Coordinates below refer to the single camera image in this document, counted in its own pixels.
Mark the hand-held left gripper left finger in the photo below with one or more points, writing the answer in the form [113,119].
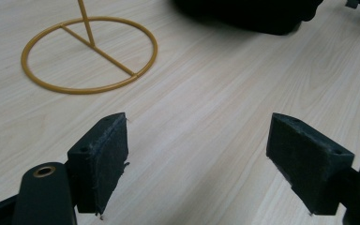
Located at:
[101,162]

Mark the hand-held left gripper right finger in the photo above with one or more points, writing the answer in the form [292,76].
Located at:
[309,165]

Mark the black bag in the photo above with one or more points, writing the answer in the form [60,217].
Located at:
[250,14]

